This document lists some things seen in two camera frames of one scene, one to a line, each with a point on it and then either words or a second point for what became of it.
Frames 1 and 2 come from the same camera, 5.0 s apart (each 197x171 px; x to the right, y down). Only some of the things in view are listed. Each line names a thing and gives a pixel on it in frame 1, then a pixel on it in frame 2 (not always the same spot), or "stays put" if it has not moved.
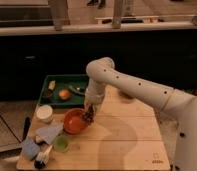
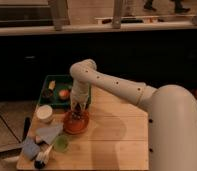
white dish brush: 42,158 stays put
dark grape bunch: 88,114 -> 77,114
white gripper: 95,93 -> 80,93
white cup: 44,114 stays put
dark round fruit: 47,93 stays put
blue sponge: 30,148 stays put
